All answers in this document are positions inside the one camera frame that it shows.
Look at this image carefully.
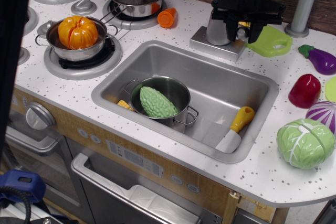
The steel pot in sink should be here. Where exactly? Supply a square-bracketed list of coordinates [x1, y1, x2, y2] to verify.
[124, 76, 199, 133]

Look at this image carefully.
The green cabbage toy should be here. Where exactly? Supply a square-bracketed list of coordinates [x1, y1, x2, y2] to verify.
[277, 119, 335, 169]

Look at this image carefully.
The red bell pepper toy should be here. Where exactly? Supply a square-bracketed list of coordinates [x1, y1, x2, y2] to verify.
[288, 74, 321, 109]

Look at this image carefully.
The grey support post right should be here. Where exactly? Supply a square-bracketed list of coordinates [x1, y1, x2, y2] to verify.
[285, 0, 314, 38]

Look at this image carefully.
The purple eggplant toy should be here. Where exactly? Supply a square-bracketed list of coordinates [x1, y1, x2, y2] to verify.
[298, 45, 335, 75]

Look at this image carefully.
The silver stove knob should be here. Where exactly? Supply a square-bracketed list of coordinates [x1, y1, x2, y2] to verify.
[71, 0, 97, 16]

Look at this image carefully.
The orange pumpkin toy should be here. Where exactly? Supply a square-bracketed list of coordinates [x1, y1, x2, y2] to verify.
[58, 16, 98, 50]

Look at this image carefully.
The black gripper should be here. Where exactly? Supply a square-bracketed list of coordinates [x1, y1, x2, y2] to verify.
[212, 0, 286, 44]

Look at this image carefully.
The yellow corn toy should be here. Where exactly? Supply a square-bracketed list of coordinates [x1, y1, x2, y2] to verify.
[117, 100, 134, 111]

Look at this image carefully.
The purple onion toy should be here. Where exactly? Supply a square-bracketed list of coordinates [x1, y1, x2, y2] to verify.
[306, 101, 335, 135]

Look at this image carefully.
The silver oven dial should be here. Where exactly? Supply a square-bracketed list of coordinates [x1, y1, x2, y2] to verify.
[25, 102, 56, 131]

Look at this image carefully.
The yellow handled toy knife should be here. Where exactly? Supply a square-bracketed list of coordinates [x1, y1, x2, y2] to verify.
[215, 106, 255, 154]

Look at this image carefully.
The silver toy faucet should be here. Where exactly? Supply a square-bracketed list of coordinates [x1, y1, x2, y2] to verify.
[190, 18, 245, 62]

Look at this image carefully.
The green bitter melon toy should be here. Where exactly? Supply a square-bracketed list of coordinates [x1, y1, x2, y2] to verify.
[140, 86, 179, 118]

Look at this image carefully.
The dark foreground pole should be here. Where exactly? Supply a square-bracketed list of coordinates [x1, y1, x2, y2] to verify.
[1, 0, 29, 148]

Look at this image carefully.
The silver faucet lever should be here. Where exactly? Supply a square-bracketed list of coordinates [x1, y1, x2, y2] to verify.
[236, 25, 250, 42]

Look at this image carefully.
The yellow toy behind faucet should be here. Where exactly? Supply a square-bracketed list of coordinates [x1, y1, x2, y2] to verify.
[238, 22, 250, 27]

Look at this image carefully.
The green cutting board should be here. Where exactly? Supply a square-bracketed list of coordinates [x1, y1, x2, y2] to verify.
[247, 25, 293, 58]

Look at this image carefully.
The silver dishwasher door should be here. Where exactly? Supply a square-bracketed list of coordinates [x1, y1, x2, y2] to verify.
[68, 140, 223, 223]

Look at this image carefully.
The black cable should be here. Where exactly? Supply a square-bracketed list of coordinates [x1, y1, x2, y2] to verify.
[0, 186, 32, 224]

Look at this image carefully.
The orange carrot toy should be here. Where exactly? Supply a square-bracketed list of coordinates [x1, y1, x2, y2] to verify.
[157, 8, 177, 28]

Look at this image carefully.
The silver sink basin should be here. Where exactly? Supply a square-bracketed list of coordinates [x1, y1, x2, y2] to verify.
[92, 41, 279, 163]

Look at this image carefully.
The light green toy piece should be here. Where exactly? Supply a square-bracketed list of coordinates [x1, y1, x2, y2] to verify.
[325, 77, 336, 102]

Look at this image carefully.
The steel pot on burner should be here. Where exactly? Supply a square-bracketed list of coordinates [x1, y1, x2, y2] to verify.
[45, 16, 118, 62]

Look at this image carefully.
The back right stove burner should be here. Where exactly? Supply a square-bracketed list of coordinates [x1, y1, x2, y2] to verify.
[102, 0, 167, 30]

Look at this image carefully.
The front right stove burner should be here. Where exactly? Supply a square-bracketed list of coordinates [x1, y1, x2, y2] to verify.
[44, 38, 122, 80]

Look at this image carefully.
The silver oven door handle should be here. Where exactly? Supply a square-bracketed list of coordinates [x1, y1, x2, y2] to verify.
[6, 126, 59, 156]

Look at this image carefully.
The blue clamp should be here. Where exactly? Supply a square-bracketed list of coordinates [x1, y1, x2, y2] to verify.
[1, 169, 46, 203]

